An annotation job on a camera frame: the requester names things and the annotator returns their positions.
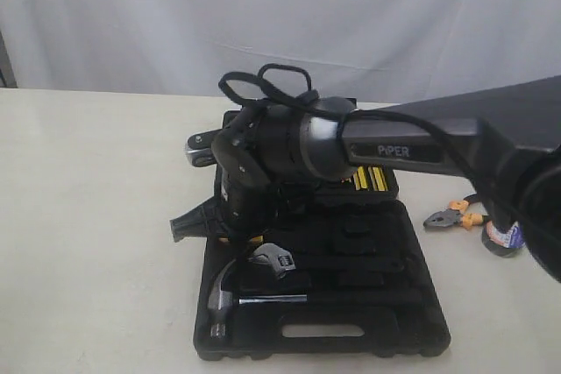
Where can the claw hammer black handle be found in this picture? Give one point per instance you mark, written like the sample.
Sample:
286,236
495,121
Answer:
221,300

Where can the black electrical tape roll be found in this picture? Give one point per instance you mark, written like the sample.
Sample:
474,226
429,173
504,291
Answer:
504,244

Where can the black plastic tool case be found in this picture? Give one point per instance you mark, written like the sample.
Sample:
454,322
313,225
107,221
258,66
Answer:
343,220

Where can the yellow tape measure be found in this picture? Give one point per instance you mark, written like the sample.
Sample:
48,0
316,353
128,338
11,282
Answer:
254,240

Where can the combination pliers orange black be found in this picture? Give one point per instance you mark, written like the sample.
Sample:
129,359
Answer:
457,214

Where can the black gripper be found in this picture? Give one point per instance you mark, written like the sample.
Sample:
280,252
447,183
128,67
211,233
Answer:
237,213

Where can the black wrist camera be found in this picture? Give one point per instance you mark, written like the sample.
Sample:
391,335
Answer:
205,148

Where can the adjustable wrench black handle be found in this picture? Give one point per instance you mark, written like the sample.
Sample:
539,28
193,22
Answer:
282,261

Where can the middle yellow black screwdriver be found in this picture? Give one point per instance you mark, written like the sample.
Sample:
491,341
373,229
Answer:
362,178

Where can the white backdrop curtain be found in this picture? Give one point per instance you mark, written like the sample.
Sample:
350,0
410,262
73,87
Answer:
376,50

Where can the yellow black screwdriver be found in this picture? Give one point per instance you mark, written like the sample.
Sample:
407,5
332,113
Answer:
362,178
378,178

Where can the right yellow black screwdriver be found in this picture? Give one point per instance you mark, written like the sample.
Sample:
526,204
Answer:
378,178

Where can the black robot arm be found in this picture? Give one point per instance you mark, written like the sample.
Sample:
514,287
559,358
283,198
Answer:
505,141

